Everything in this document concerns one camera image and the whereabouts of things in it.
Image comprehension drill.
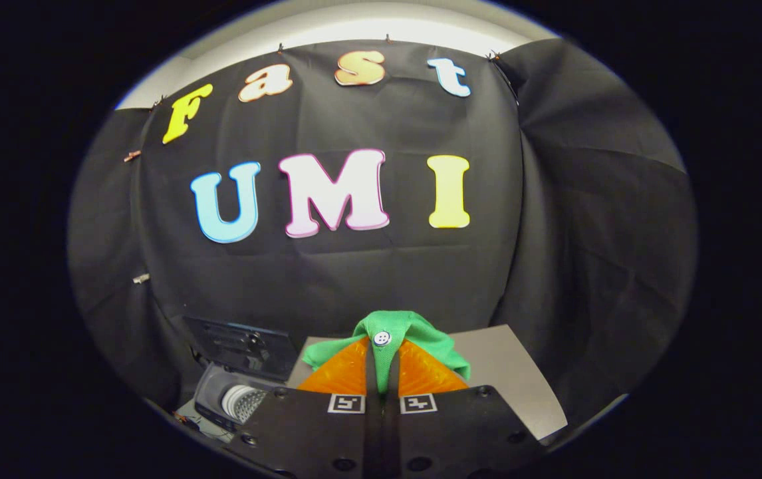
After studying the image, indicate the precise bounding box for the green polo shirt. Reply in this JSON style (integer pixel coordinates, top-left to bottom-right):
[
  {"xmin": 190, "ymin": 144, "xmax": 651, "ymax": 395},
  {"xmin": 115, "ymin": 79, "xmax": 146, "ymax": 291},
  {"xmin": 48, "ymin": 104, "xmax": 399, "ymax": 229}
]
[{"xmin": 303, "ymin": 310, "xmax": 471, "ymax": 395}]

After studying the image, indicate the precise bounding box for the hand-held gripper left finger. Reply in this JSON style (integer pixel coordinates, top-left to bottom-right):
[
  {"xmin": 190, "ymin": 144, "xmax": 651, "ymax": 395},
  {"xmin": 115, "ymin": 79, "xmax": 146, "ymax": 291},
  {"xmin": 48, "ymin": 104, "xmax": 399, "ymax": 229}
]
[{"xmin": 221, "ymin": 336, "xmax": 383, "ymax": 479}]

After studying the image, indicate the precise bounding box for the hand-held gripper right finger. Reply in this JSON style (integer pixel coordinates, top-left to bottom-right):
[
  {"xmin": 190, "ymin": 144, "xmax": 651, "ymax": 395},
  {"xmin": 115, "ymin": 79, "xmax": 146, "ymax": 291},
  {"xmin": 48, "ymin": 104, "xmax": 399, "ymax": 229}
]
[{"xmin": 382, "ymin": 338, "xmax": 548, "ymax": 479}]

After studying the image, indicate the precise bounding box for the black backdrop cloth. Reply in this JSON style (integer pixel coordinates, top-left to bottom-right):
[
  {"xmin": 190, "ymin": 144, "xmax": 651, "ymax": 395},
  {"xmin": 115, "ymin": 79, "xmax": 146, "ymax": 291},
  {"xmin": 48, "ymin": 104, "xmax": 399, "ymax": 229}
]
[{"xmin": 67, "ymin": 37, "xmax": 698, "ymax": 426}]

